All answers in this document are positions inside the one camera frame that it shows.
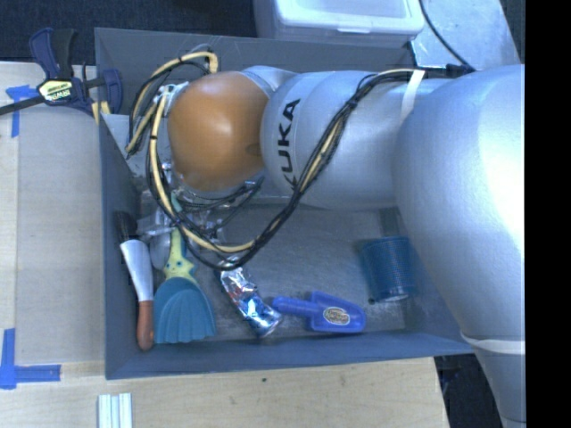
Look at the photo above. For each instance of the pale wood flat board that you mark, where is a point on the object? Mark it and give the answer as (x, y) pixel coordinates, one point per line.
(58, 239)

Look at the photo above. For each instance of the crumpled silver foil packet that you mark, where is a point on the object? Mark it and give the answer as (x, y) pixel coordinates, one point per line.
(250, 303)

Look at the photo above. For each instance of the grey metal bin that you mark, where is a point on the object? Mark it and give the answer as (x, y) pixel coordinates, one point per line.
(321, 248)

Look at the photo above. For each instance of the blue mesh cup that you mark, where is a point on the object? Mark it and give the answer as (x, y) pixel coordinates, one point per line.
(388, 268)

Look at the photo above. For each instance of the blue toy shovel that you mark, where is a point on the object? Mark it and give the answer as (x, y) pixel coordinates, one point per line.
(330, 315)

